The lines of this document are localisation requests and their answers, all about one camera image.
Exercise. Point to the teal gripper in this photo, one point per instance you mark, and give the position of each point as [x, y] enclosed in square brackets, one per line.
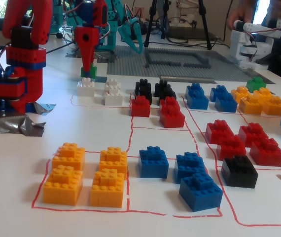
[129, 31]

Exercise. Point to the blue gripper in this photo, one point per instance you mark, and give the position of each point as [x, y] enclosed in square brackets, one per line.
[86, 41]

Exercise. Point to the green brick block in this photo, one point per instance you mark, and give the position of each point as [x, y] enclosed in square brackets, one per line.
[95, 70]
[256, 85]

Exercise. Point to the white leader robot arm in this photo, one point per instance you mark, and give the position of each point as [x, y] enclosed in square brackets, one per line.
[241, 47]

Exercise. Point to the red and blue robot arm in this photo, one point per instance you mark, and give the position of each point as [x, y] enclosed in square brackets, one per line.
[24, 81]

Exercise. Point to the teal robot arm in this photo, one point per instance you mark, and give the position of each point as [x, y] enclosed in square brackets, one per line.
[112, 29]

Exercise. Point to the yellow brick block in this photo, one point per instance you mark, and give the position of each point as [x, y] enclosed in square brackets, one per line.
[113, 159]
[239, 91]
[69, 155]
[251, 106]
[61, 187]
[262, 91]
[273, 106]
[107, 190]

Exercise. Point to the grey tape marker square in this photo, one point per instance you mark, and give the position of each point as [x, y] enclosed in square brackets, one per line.
[101, 79]

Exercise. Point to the white brick block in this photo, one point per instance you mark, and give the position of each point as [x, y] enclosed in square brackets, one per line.
[113, 84]
[113, 98]
[86, 89]

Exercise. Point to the black brick block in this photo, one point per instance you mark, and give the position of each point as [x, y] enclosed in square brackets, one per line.
[171, 93]
[143, 82]
[240, 172]
[144, 91]
[161, 85]

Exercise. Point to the red brick block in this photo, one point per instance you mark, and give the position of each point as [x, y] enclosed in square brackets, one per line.
[140, 107]
[172, 101]
[172, 118]
[219, 132]
[231, 149]
[252, 134]
[267, 154]

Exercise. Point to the blue brick block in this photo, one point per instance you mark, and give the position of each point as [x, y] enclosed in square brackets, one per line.
[198, 102]
[154, 163]
[189, 165]
[193, 89]
[226, 105]
[200, 193]
[218, 91]

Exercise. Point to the black tripod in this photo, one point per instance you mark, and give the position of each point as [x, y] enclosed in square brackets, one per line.
[151, 24]

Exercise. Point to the grey studded baseplate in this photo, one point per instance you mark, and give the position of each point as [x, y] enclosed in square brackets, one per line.
[175, 70]

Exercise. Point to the teal robot part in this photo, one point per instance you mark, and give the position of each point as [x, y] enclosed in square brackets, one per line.
[58, 17]

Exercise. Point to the dark grey brick wall frame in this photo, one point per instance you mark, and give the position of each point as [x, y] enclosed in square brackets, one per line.
[175, 64]

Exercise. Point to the grey duct tape strip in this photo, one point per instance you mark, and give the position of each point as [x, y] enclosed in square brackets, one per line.
[187, 79]

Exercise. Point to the crumpled silver duct tape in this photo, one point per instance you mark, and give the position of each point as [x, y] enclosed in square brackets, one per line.
[7, 123]

